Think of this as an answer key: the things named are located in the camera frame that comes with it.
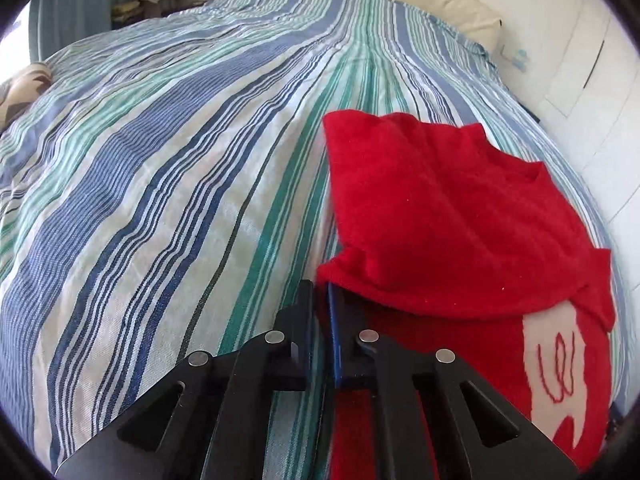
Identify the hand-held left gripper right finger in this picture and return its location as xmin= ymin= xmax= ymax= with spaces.
xmin=327 ymin=285 xmax=581 ymax=480

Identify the red sweater with white print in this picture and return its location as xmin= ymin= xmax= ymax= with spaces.
xmin=316 ymin=110 xmax=617 ymax=480

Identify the white wardrobe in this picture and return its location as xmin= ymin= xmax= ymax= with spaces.
xmin=520 ymin=0 xmax=640 ymax=241

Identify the white wall outlet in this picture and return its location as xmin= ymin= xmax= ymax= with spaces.
xmin=504 ymin=46 xmax=532 ymax=72

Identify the beige patterned pillow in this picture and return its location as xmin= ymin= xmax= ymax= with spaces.
xmin=0 ymin=62 xmax=54 ymax=132

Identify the teal curtain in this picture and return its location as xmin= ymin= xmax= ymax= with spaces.
xmin=29 ymin=0 xmax=123 ymax=63

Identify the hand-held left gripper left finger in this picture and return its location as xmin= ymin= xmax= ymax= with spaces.
xmin=55 ymin=280 xmax=317 ymax=480

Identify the blue green striped bedspread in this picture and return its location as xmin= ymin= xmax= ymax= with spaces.
xmin=0 ymin=0 xmax=626 ymax=480

